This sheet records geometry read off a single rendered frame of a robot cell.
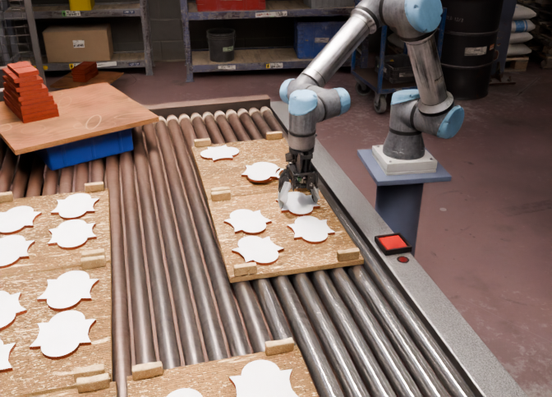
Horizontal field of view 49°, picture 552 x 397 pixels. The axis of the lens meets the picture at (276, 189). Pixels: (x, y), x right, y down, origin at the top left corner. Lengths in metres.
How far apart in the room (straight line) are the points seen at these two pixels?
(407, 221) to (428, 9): 0.82
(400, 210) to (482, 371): 1.03
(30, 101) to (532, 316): 2.33
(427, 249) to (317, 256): 1.87
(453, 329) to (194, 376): 0.58
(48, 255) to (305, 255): 0.66
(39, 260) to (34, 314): 0.22
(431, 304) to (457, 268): 1.80
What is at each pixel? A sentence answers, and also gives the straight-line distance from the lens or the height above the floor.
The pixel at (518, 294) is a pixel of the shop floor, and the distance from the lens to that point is 3.19.
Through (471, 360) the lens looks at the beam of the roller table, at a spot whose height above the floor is 0.92.
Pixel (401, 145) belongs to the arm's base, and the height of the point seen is 0.96.
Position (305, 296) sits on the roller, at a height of 0.92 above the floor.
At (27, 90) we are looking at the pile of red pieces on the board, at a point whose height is 1.15.
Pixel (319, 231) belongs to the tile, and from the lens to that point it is 1.65.
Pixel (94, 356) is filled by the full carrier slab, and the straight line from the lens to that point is 1.33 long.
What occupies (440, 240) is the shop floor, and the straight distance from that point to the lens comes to 3.48.
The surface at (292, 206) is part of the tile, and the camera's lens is 1.76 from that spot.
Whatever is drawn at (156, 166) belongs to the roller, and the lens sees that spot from 2.11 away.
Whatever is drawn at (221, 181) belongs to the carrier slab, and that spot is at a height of 0.94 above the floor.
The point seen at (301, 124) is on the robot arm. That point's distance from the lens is 1.60.
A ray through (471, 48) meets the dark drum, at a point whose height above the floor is 0.47.
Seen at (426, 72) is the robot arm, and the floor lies 1.27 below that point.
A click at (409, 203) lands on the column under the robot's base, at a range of 2.25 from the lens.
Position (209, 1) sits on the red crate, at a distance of 5.95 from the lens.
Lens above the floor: 1.81
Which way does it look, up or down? 28 degrees down
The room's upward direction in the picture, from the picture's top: straight up
